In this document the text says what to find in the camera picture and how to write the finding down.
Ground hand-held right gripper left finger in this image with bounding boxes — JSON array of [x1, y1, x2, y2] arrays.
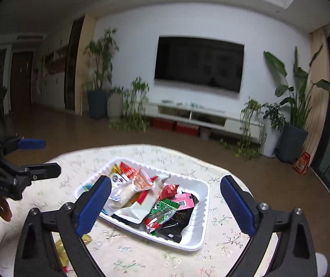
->
[[14, 175, 113, 277]]

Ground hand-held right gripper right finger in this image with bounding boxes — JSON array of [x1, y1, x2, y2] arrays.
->
[[220, 175, 318, 277]]

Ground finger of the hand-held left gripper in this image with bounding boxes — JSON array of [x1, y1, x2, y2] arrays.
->
[[24, 162, 62, 182], [0, 136, 47, 154]]

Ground white and red snack packet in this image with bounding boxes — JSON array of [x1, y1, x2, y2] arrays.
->
[[104, 169, 171, 210]]

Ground pink snack packet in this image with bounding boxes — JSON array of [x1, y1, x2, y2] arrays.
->
[[172, 193, 196, 210]]

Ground white plastic tray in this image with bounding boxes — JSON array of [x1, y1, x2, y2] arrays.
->
[[74, 157, 210, 252]]

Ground green nut packet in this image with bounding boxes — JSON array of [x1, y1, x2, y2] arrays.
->
[[144, 200, 180, 234]]

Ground person's left hand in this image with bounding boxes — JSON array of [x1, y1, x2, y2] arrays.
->
[[0, 197, 13, 222]]

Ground yellow snack packet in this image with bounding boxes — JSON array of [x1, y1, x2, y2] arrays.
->
[[54, 234, 92, 267]]

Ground dark wooden door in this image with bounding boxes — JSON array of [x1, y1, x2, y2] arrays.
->
[[11, 51, 34, 113]]

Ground leafy plant in white pot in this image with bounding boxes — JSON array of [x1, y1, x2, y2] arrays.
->
[[261, 102, 286, 158]]

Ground black snack packet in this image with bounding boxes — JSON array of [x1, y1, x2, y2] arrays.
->
[[113, 192, 200, 243]]

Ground red paper bag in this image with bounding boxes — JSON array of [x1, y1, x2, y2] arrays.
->
[[294, 151, 311, 176]]

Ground tall plant in dark pot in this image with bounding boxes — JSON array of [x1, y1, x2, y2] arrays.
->
[[82, 28, 119, 120]]

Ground large-leaf plant in dark pot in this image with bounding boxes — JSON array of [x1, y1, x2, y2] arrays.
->
[[264, 45, 330, 163]]

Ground trailing green plant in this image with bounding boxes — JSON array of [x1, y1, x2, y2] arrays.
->
[[221, 98, 265, 160]]

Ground white television cabinet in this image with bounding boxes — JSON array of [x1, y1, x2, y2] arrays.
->
[[145, 102, 265, 145]]

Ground red storage box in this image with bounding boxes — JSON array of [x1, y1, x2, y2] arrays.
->
[[152, 118, 175, 130], [175, 122, 200, 136]]

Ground plant in ribbed white pot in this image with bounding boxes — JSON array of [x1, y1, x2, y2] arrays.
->
[[107, 86, 125, 120]]

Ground bushy green plant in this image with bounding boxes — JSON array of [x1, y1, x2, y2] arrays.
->
[[110, 76, 151, 132]]

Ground beige curtain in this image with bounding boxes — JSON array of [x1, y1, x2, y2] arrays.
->
[[309, 29, 330, 168]]

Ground black television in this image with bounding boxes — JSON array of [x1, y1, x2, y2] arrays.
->
[[154, 36, 245, 93]]

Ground wall cabinet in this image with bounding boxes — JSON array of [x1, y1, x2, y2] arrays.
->
[[38, 45, 69, 108]]

